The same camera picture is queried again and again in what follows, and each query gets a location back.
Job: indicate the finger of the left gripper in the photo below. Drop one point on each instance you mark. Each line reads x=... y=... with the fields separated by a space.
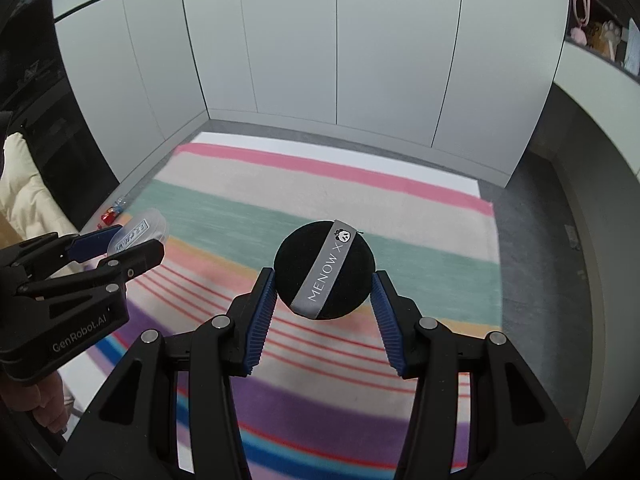
x=133 y=261
x=85 y=247

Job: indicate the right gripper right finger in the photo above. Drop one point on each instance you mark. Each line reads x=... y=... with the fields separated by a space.
x=420 y=347

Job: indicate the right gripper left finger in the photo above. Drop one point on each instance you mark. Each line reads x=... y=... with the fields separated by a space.
x=226 y=346

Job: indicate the clear plastic wrapper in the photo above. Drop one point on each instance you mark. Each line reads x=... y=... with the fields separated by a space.
x=148 y=225

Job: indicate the black round powder puff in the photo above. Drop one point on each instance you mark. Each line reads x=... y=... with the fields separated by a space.
x=323 y=270

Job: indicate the person left hand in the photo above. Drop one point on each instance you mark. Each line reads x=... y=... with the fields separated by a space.
x=45 y=400

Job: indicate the small red toy on floor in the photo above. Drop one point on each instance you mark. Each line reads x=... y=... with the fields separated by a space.
x=113 y=212

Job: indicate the cream padded armchair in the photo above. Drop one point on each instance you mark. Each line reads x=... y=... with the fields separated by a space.
x=27 y=207

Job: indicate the white low table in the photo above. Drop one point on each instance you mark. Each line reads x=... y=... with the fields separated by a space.
x=325 y=159

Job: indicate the striped colourful rug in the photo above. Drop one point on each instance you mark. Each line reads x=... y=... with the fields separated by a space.
x=320 y=269

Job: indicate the plush toy on shelf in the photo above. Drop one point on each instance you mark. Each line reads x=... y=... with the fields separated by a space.
x=600 y=37

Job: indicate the black wall panel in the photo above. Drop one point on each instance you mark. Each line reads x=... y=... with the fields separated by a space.
x=36 y=91

